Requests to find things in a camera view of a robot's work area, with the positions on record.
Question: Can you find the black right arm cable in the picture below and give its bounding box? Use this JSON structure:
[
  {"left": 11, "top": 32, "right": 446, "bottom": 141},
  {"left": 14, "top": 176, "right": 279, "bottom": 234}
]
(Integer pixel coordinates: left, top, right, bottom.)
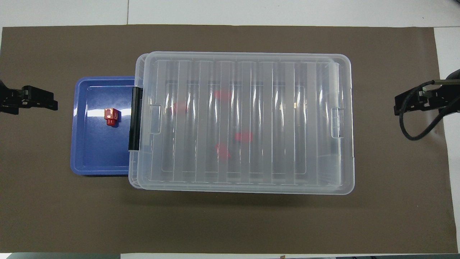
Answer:
[{"left": 399, "top": 80, "right": 460, "bottom": 141}]

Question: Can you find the blue plastic tray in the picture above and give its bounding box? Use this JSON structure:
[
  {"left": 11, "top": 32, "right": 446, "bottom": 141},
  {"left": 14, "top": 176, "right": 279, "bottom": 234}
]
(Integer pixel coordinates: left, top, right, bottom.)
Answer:
[{"left": 70, "top": 76, "right": 139, "bottom": 176}]

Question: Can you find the clear plastic box lid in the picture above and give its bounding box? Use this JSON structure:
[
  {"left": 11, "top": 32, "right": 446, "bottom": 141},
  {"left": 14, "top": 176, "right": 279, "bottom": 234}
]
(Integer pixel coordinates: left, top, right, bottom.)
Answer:
[{"left": 138, "top": 51, "right": 355, "bottom": 195}]

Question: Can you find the brown table mat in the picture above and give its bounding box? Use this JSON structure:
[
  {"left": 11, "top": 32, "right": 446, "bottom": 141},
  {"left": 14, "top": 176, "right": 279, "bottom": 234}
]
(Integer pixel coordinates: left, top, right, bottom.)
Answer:
[{"left": 0, "top": 24, "right": 450, "bottom": 254}]

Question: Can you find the black box latch handle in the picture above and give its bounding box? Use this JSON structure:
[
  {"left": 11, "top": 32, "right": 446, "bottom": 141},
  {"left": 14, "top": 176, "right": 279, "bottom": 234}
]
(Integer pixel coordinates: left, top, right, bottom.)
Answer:
[{"left": 128, "top": 87, "right": 143, "bottom": 151}]

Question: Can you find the clear plastic storage box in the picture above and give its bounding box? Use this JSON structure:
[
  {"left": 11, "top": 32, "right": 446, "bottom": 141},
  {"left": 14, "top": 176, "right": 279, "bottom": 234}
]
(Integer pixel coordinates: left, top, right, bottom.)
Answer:
[{"left": 128, "top": 53, "right": 341, "bottom": 189}]

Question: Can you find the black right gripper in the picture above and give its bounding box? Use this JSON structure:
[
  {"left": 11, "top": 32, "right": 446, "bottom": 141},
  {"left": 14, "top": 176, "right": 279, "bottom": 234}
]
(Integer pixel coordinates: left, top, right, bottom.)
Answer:
[{"left": 394, "top": 86, "right": 460, "bottom": 115}]

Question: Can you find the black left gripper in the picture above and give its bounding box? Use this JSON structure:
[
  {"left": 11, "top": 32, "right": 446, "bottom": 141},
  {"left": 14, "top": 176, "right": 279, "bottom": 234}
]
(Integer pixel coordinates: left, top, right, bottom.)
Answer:
[{"left": 0, "top": 81, "right": 59, "bottom": 115}]

